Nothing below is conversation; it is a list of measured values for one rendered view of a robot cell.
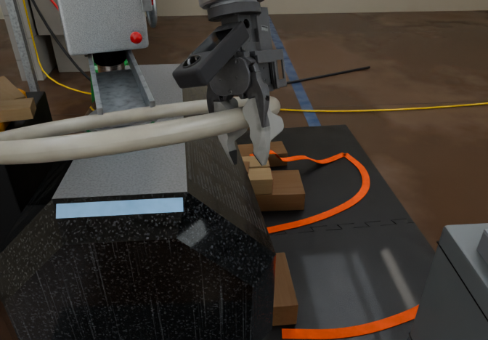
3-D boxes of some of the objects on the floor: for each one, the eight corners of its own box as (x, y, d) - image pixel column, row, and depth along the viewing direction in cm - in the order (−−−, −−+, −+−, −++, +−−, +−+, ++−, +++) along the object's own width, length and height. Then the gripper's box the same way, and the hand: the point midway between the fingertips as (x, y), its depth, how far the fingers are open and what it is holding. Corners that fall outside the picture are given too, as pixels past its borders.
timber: (296, 324, 182) (298, 304, 175) (268, 327, 181) (269, 307, 174) (283, 270, 207) (285, 251, 201) (258, 272, 206) (258, 253, 200)
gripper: (291, -2, 58) (309, 155, 62) (226, 16, 66) (246, 154, 70) (250, -4, 52) (273, 170, 56) (184, 15, 60) (208, 167, 63)
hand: (244, 156), depth 60 cm, fingers closed on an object, 4 cm apart
